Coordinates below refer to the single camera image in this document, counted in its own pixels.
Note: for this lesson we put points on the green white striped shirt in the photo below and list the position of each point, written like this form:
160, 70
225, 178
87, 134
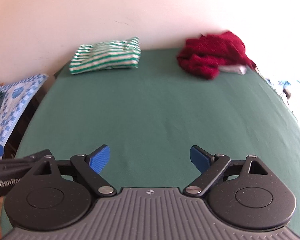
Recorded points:
116, 54

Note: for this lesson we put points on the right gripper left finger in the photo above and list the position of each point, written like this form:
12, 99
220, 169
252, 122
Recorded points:
86, 171

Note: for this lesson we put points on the green table cloth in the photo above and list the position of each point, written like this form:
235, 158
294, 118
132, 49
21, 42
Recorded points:
152, 115

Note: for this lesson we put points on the blue floral cloth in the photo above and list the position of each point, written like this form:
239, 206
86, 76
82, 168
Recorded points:
17, 97

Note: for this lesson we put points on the dark red knit sweater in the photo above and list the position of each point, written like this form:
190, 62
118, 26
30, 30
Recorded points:
204, 55

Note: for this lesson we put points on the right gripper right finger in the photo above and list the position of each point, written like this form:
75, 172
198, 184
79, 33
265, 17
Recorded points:
211, 168

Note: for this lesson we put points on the white folded garment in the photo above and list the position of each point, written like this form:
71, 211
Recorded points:
237, 69

